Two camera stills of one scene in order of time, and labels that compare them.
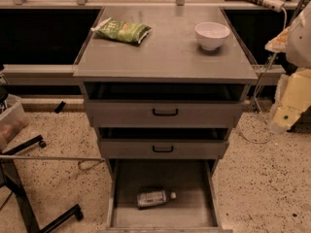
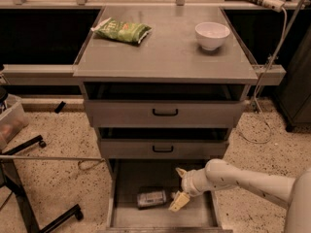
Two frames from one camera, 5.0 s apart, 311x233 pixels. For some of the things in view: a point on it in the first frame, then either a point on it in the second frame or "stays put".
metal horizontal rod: x=48 y=157 stays put
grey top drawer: x=163 y=105 stays put
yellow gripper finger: x=293 y=98 -> x=193 y=182
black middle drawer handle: x=162 y=150 stays put
